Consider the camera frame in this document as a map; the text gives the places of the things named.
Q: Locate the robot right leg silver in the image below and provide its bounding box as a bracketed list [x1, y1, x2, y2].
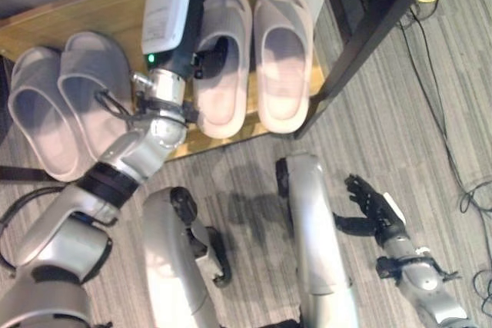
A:
[274, 152, 360, 328]

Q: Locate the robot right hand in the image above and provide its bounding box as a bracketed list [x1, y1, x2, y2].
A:
[333, 174, 407, 247]

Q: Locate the grey foam slipper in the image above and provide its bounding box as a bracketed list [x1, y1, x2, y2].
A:
[7, 46, 82, 184]
[57, 31, 136, 164]
[191, 0, 254, 140]
[253, 0, 314, 134]

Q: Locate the wooden shoe rack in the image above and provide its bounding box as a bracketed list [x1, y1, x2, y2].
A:
[0, 0, 327, 163]

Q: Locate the robot left leg silver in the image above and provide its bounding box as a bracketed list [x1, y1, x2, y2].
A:
[141, 185, 233, 328]

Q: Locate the looped black floor cable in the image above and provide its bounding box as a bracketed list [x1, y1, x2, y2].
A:
[459, 180, 492, 216]

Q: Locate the black strap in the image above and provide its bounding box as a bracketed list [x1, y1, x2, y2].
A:
[0, 165, 55, 184]

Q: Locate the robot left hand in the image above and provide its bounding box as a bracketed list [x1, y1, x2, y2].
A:
[141, 0, 228, 81]

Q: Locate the robot leg silver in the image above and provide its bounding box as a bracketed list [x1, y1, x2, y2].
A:
[141, 185, 233, 328]
[274, 152, 360, 328]

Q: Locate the long black floor cable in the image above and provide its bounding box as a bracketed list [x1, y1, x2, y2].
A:
[397, 5, 492, 200]

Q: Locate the black metal table frame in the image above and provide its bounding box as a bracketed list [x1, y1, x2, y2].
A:
[294, 0, 449, 141]

